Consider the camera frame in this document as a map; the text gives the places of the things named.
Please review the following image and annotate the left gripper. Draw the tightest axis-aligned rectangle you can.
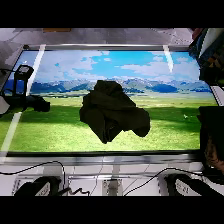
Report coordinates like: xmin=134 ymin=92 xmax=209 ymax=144
xmin=27 ymin=95 xmax=52 ymax=113

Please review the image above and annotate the dark green garment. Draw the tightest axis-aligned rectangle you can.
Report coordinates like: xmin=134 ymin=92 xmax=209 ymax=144
xmin=78 ymin=79 xmax=152 ymax=145

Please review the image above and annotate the heap of clothes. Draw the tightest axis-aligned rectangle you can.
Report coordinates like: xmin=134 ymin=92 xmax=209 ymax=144
xmin=188 ymin=27 xmax=224 ymax=87

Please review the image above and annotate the black garment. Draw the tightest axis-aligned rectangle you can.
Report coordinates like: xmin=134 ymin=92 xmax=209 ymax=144
xmin=197 ymin=105 xmax=224 ymax=185

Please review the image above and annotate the black cable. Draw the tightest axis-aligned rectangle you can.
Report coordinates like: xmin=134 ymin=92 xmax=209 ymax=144
xmin=122 ymin=167 xmax=204 ymax=197
xmin=0 ymin=160 xmax=67 ymax=193

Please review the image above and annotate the silver frame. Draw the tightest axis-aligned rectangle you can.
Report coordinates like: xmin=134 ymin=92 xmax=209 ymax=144
xmin=0 ymin=150 xmax=224 ymax=197

